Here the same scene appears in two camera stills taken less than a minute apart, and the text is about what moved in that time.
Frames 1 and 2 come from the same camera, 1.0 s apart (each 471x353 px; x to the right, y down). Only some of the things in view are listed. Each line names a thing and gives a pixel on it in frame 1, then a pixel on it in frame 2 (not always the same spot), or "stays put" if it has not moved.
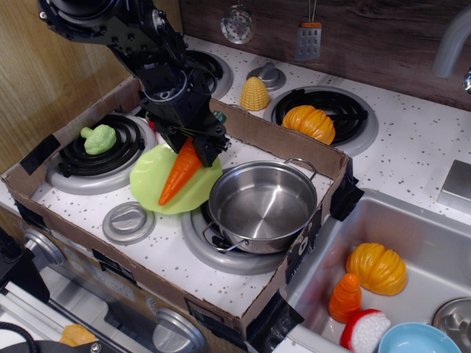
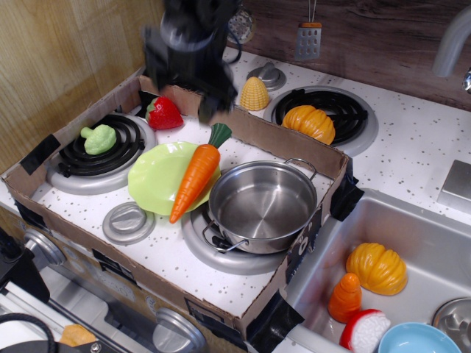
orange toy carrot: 188,162 to 200,173
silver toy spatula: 307,39 stays put
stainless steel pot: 262,204 stays put
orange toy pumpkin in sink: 379,271 stays put
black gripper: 186,108 to 202,68
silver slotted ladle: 237,23 stays put
